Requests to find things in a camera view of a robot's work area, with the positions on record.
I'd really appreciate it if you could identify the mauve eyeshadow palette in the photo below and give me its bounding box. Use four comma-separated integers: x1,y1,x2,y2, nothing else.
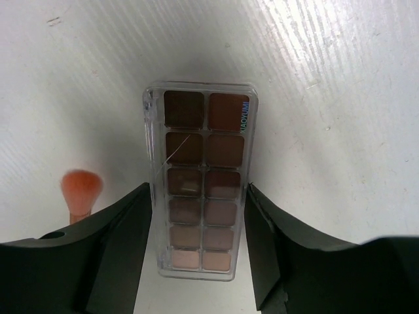
143,81,259,281

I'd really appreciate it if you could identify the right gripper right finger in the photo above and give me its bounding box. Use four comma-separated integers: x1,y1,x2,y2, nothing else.
245,185,418,313

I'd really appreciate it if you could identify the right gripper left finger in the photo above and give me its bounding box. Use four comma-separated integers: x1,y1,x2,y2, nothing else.
1,183,152,313

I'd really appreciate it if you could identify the round pink makeup brush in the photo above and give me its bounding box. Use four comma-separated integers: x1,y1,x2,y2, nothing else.
60,169,103,225

